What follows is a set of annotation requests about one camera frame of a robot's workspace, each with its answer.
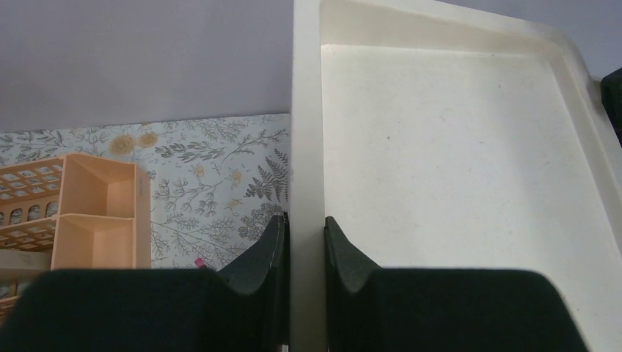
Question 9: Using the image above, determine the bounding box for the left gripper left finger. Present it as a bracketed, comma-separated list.
[1, 214, 289, 351]

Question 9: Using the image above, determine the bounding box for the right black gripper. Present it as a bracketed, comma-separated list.
[600, 68, 622, 143]

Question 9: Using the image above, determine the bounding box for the peach plastic file organizer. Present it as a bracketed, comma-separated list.
[0, 152, 153, 324]

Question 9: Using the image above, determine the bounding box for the floral table mat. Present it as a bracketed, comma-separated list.
[1, 114, 290, 270]

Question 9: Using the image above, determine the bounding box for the red capped marker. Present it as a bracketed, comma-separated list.
[194, 258, 208, 269]

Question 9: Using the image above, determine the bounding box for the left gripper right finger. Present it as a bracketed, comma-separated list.
[324, 217, 588, 351]

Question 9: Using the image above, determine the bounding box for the white three-drawer cabinet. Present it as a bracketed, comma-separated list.
[289, 1, 621, 351]

